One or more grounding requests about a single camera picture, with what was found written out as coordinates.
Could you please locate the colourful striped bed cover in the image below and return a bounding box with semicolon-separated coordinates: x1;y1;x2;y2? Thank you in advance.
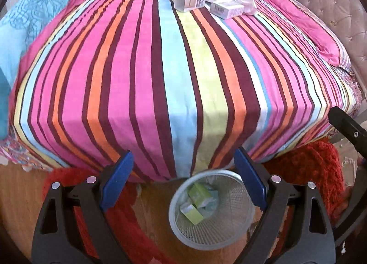
1;0;361;182

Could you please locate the lime box in basket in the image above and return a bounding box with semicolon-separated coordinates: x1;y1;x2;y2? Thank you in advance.
180;203;204;225

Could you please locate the red shaggy rug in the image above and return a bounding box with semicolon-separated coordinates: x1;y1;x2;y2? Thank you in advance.
43;140;347;263

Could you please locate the blue patterned quilt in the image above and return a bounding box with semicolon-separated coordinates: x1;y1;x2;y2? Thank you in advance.
0;0;69;140

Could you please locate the white mesh waste basket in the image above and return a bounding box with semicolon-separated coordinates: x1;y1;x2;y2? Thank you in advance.
169;169;255;251

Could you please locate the pink pillow near headboard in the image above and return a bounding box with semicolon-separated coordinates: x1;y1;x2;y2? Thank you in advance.
265;0;352;72

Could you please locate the green box in basket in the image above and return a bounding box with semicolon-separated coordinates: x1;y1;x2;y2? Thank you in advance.
188;183;218;208

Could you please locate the white barcode box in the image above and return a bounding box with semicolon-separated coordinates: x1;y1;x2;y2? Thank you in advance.
210;0;244;20

